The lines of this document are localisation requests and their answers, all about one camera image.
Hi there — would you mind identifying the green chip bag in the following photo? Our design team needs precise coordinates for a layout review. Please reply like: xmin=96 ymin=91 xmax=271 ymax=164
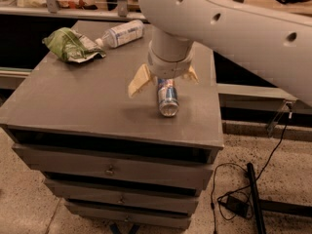
xmin=42 ymin=27 xmax=105 ymax=63

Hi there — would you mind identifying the bottom grey drawer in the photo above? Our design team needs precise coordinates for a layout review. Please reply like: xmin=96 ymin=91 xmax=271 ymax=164
xmin=64 ymin=201 xmax=191 ymax=229

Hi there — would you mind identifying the top grey drawer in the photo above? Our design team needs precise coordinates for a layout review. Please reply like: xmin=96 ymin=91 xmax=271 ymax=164
xmin=13 ymin=144 xmax=212 ymax=190

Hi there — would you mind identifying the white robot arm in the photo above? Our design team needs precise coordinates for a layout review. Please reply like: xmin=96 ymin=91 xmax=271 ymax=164
xmin=138 ymin=0 xmax=312 ymax=106

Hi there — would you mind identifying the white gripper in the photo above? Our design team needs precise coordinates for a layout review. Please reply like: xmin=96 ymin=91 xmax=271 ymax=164
xmin=128 ymin=27 xmax=199 ymax=98

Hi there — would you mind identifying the black power adapter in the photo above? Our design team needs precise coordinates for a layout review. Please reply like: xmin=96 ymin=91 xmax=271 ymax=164
xmin=225 ymin=196 xmax=249 ymax=217

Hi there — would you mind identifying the clear plastic water bottle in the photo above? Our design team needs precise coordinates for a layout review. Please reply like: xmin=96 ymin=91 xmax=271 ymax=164
xmin=96 ymin=19 xmax=144 ymax=48

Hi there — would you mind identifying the redbull can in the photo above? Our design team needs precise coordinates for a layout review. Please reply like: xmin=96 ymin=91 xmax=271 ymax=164
xmin=157 ymin=79 xmax=179 ymax=117

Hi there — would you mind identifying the black metal floor bar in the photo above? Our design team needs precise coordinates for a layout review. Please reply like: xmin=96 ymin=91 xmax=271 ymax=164
xmin=247 ymin=163 xmax=266 ymax=234

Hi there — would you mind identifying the middle grey drawer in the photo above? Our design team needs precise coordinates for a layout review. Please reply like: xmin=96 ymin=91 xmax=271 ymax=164
xmin=45 ymin=178 xmax=198 ymax=215

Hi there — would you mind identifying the grey drawer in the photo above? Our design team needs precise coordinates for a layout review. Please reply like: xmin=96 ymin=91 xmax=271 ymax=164
xmin=64 ymin=201 xmax=191 ymax=229
xmin=13 ymin=144 xmax=212 ymax=190
xmin=45 ymin=178 xmax=198 ymax=215

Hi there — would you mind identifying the black power cable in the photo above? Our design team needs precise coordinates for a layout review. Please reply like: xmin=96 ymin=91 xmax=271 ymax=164
xmin=210 ymin=110 xmax=293 ymax=234

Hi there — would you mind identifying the grey metal window rail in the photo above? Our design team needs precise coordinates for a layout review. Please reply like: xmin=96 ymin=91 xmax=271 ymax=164
xmin=0 ymin=7 xmax=147 ymax=21

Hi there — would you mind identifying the grey drawer cabinet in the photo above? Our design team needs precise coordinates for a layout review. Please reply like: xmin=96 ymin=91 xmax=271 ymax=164
xmin=0 ymin=29 xmax=223 ymax=218

